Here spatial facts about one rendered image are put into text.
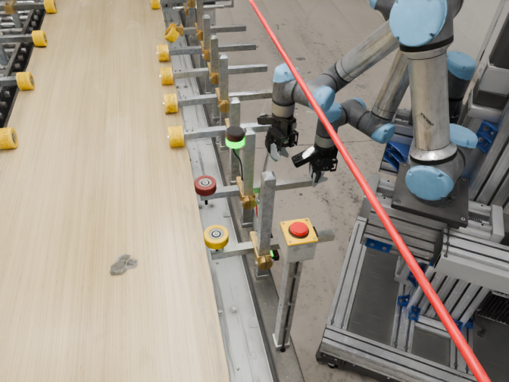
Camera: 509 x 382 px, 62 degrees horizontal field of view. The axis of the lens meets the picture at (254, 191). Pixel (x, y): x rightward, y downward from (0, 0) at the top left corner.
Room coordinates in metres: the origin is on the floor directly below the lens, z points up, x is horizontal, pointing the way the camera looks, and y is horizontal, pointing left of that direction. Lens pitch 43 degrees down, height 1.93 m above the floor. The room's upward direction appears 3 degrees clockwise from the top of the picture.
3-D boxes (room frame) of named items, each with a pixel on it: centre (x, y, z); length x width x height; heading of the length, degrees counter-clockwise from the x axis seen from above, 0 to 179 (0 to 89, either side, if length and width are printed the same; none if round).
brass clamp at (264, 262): (0.91, -0.03, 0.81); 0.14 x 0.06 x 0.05; 15
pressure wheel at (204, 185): (1.13, 0.18, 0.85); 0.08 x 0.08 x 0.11
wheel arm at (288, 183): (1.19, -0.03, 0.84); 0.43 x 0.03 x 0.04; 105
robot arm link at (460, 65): (1.47, -0.72, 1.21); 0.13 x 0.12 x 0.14; 40
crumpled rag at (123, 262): (0.75, 0.38, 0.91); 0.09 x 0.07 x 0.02; 133
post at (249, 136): (1.13, 0.03, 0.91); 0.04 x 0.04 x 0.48; 15
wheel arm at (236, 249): (0.94, -0.08, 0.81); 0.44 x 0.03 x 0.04; 105
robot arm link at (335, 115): (1.25, -0.25, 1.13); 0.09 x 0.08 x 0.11; 130
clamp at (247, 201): (1.15, 0.03, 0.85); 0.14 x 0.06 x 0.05; 15
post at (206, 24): (2.10, 0.28, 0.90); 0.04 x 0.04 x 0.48; 15
